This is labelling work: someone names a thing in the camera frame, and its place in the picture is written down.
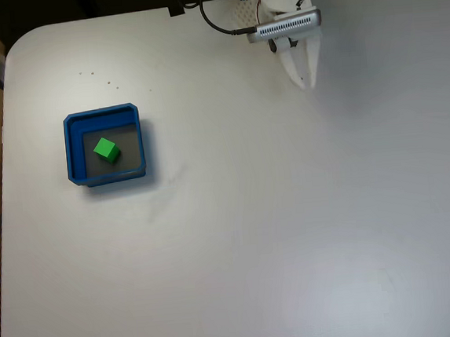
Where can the green cube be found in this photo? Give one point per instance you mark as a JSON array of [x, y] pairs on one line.
[[105, 148]]

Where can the blue square box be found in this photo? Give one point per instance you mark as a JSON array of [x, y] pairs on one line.
[[74, 150]]

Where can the black clip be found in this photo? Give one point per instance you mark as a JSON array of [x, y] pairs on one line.
[[176, 10]]

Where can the white perforated base plate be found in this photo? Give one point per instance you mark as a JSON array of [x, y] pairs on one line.
[[245, 13]]

